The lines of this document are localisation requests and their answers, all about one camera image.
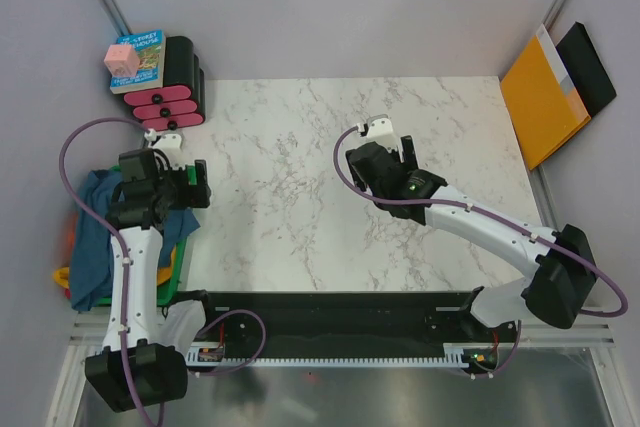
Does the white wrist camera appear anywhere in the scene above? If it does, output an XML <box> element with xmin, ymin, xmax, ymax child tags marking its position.
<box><xmin>144</xmin><ymin>129</ymin><xmax>186</xmax><ymax>169</ymax></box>
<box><xmin>356</xmin><ymin>114</ymin><xmax>399</xmax><ymax>151</ymax></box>

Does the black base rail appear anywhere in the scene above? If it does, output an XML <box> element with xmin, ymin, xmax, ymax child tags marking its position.
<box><xmin>172</xmin><ymin>290</ymin><xmax>516</xmax><ymax>360</ymax></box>

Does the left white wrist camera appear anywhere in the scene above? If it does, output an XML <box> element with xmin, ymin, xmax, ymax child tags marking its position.
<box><xmin>144</xmin><ymin>129</ymin><xmax>186</xmax><ymax>169</ymax></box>

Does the orange t shirt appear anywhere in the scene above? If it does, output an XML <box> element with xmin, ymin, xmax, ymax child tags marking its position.
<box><xmin>63</xmin><ymin>213</ymin><xmax>78</xmax><ymax>261</ymax></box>

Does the pink cube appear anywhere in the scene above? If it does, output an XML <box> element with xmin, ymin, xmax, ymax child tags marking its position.
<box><xmin>104</xmin><ymin>44</ymin><xmax>140</xmax><ymax>78</ymax></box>

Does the black folder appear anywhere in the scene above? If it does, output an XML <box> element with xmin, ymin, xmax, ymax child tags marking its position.
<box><xmin>556</xmin><ymin>22</ymin><xmax>617</xmax><ymax>117</ymax></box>

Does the blue t shirt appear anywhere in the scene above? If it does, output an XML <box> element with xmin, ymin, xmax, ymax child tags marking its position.
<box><xmin>69</xmin><ymin>168</ymin><xmax>201</xmax><ymax>312</ymax></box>

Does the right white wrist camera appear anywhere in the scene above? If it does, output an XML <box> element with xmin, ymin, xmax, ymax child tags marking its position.
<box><xmin>356</xmin><ymin>114</ymin><xmax>399</xmax><ymax>151</ymax></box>

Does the yellow t shirt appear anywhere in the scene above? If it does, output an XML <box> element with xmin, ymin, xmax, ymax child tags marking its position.
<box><xmin>53</xmin><ymin>247</ymin><xmax>177</xmax><ymax>297</ymax></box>

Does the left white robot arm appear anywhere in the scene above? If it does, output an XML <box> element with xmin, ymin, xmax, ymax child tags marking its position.
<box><xmin>85</xmin><ymin>148</ymin><xmax>220</xmax><ymax>412</ymax></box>

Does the orange folder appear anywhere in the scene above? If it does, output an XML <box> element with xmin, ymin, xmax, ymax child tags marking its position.
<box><xmin>500</xmin><ymin>25</ymin><xmax>591</xmax><ymax>170</ymax></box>

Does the blue storey treehouse book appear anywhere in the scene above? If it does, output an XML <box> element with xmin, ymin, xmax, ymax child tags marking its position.
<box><xmin>110</xmin><ymin>29</ymin><xmax>166</xmax><ymax>94</ymax></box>

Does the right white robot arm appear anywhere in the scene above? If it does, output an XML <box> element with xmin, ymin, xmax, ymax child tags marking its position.
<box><xmin>345</xmin><ymin>142</ymin><xmax>596</xmax><ymax>341</ymax></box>

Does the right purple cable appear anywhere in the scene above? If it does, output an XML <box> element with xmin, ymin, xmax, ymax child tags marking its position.
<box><xmin>333</xmin><ymin>127</ymin><xmax>629</xmax><ymax>318</ymax></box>

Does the pink black drawer unit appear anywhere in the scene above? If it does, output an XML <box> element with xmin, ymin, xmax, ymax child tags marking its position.
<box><xmin>121</xmin><ymin>36</ymin><xmax>206</xmax><ymax>131</ymax></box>

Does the white slotted cable duct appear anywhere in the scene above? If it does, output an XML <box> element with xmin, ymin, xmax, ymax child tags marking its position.
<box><xmin>186</xmin><ymin>346</ymin><xmax>469</xmax><ymax>369</ymax></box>

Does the green plastic bin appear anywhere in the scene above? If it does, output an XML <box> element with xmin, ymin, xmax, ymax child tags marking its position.
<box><xmin>74</xmin><ymin>164</ymin><xmax>191</xmax><ymax>308</ymax></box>

